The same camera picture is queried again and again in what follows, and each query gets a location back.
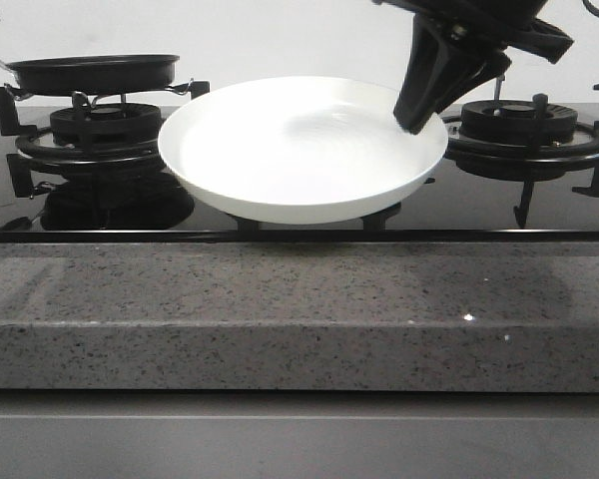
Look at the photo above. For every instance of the black right pan support grate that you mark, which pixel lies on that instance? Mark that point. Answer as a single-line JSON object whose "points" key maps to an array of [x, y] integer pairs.
{"points": [[527, 164]]}

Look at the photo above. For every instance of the white ceramic plate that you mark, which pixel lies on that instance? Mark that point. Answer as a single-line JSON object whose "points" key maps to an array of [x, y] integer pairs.
{"points": [[300, 150]]}

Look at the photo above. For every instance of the black frying pan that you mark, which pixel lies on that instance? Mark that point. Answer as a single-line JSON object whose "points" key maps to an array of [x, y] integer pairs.
{"points": [[94, 75]]}

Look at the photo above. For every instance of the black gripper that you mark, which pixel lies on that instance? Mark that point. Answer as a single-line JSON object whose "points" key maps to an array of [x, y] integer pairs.
{"points": [[439, 72]]}

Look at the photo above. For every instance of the black glass cooktop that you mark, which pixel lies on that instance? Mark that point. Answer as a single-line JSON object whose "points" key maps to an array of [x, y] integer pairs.
{"points": [[460, 201]]}

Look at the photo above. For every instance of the black right gas burner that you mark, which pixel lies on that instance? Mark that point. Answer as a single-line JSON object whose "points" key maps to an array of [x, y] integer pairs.
{"points": [[513, 122]]}

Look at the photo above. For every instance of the black left pan support grate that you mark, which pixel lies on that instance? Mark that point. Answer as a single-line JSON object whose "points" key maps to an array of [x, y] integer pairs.
{"points": [[37, 151]]}

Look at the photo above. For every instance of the chrome wire pan reducer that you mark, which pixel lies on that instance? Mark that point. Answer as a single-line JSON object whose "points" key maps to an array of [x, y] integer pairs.
{"points": [[192, 88]]}

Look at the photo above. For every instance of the grey cabinet front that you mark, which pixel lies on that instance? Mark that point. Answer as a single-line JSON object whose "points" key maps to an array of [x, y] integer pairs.
{"points": [[297, 435]]}

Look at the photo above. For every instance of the black pan support grate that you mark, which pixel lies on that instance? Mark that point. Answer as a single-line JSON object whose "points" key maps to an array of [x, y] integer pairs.
{"points": [[37, 151], [527, 164]]}

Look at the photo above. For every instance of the black left gas burner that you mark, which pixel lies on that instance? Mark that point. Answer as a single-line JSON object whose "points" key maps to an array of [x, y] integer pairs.
{"points": [[108, 125]]}

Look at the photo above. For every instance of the black gas burner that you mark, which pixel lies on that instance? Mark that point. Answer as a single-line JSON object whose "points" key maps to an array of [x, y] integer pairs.
{"points": [[513, 122], [108, 125]]}

